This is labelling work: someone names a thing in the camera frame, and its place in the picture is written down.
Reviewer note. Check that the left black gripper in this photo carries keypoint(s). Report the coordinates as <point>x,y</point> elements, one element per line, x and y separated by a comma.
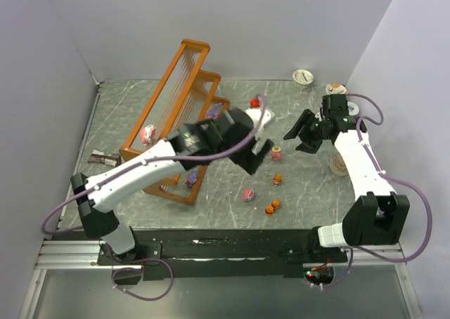
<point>251,158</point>

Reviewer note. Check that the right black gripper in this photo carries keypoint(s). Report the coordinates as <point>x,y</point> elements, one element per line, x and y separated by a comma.
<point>309,132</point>

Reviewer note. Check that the small purple bunny toy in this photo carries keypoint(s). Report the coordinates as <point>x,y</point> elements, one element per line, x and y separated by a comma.
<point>192,177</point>

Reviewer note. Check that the pink egg toy white frill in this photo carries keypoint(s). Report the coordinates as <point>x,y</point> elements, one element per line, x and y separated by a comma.
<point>147,135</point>

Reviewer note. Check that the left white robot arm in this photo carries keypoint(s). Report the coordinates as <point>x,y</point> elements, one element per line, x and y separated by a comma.
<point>233,135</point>

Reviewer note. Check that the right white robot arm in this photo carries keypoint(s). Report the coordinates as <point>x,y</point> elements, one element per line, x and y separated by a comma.
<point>378,214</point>

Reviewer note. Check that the orange wooden tiered shelf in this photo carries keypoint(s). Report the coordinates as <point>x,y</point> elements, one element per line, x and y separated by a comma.
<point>184,94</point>

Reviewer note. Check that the pink pot toy green top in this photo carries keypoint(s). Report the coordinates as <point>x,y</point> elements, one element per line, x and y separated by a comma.
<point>276,153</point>

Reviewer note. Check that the orange bear toy upper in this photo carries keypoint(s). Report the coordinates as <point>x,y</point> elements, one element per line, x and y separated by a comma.
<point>277,179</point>

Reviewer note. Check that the pink egg toy blue spots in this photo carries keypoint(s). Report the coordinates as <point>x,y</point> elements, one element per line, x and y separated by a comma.
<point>248,194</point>

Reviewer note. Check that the beige soap pump bottle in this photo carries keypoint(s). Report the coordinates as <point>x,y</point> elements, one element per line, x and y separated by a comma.
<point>337,165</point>

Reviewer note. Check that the orange yogurt cup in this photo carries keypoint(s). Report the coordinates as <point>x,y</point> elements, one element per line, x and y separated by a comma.
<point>336,88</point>

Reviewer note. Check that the white yogurt cup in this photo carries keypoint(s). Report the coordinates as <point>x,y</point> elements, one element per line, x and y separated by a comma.
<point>302,78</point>

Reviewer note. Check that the orange bear toy right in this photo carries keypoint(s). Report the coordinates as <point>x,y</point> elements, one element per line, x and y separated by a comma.
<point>276,204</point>

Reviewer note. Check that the brown chocolate bar wrapper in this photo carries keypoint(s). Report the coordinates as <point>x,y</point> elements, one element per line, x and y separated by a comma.
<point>106,158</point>

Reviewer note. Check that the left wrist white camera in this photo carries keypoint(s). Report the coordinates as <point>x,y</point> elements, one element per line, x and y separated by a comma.
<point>255,114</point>

